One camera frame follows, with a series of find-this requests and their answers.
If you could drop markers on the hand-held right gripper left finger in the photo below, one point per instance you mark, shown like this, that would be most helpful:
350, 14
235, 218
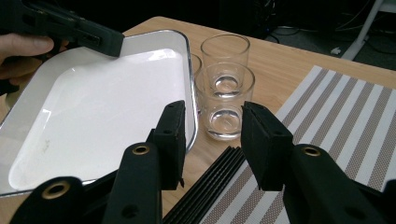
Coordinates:
172, 149

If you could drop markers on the brown white striped placemat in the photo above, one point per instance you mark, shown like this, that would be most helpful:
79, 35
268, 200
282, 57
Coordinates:
342, 118

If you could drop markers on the white square plate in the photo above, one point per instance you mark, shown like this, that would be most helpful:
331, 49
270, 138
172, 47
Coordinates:
93, 109

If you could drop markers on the white metal stand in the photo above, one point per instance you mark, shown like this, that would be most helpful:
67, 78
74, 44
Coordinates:
361, 37

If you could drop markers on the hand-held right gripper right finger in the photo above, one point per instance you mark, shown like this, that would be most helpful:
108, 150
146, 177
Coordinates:
267, 152

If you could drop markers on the small white floor object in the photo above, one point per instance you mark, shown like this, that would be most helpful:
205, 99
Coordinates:
335, 50

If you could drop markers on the bundle of black chopsticks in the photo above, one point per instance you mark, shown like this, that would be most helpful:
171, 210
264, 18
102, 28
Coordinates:
205, 186

